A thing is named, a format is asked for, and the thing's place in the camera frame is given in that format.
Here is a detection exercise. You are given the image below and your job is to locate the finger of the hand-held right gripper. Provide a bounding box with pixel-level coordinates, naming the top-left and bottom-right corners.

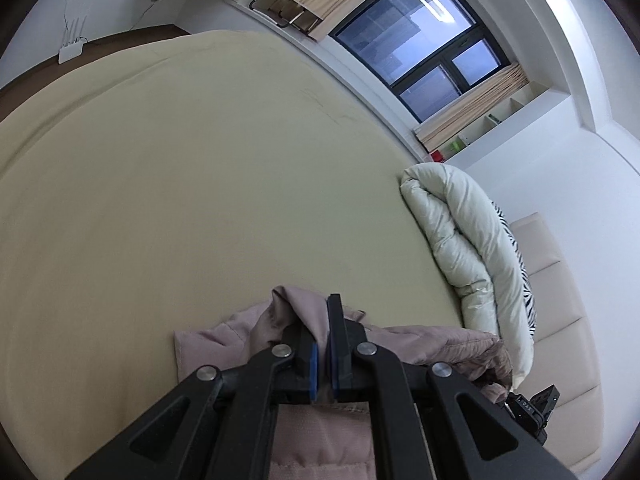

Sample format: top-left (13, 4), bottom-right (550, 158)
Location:
top-left (504, 385), bottom-right (559, 446)

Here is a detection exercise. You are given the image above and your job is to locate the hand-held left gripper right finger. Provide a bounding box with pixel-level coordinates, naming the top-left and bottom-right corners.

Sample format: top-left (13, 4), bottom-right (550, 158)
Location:
top-left (326, 294), bottom-right (576, 480)

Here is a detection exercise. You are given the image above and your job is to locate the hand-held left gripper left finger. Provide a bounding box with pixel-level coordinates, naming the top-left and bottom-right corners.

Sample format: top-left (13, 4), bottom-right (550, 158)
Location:
top-left (65, 317), bottom-right (321, 480)

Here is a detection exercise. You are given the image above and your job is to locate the pink hooded down coat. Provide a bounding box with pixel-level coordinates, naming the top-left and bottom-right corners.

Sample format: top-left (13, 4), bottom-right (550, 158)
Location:
top-left (174, 285), bottom-right (513, 480)

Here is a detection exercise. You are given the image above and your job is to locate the beige padded headboard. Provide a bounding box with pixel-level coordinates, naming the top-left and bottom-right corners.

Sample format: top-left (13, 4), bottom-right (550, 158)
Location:
top-left (507, 211), bottom-right (603, 478)

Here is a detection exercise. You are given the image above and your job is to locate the zebra print pillow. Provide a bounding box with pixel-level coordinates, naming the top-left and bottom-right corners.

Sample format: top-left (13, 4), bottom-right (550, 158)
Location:
top-left (490, 200), bottom-right (538, 336)

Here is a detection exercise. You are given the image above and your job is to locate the white duvet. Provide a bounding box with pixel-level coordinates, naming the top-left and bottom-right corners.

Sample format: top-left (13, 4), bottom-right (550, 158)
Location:
top-left (399, 162), bottom-right (536, 391)

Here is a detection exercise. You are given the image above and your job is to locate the bed with olive sheet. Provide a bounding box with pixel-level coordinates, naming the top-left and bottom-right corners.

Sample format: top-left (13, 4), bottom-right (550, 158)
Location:
top-left (0, 30), bottom-right (501, 480)

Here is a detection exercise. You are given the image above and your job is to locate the dark framed window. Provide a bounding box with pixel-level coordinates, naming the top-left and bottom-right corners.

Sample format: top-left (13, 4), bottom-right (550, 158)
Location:
top-left (330, 0), bottom-right (516, 123)

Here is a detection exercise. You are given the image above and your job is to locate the white router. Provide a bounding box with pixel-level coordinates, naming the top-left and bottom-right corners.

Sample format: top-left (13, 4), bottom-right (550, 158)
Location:
top-left (57, 15), bottom-right (88, 65)

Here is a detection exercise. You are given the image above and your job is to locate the white wall shelf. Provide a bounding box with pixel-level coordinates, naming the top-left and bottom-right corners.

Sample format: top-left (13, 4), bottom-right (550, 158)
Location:
top-left (430, 80), bottom-right (571, 163)

